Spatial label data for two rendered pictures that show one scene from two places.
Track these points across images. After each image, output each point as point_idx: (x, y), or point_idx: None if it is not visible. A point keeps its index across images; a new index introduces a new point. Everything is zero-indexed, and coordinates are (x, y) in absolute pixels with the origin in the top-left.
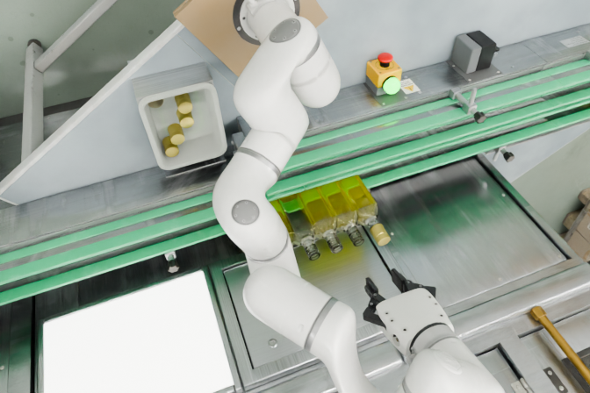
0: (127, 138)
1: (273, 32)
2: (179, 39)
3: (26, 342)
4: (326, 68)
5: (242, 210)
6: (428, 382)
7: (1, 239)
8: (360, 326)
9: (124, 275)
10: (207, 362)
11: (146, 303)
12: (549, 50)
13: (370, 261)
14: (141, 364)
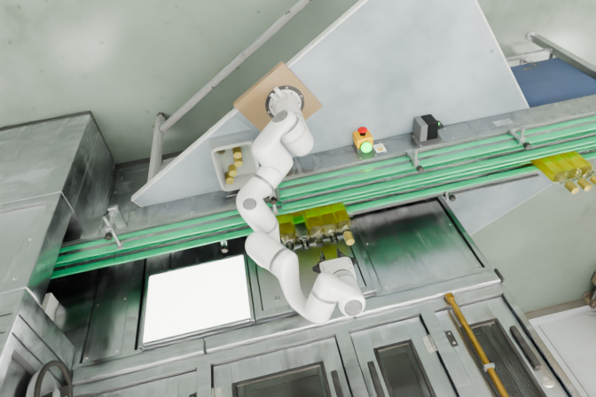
0: (206, 171)
1: (274, 117)
2: (236, 117)
3: (139, 286)
4: (301, 136)
5: (247, 203)
6: (319, 284)
7: (132, 223)
8: None
9: (197, 255)
10: (237, 305)
11: (207, 270)
12: (482, 128)
13: None
14: (199, 302)
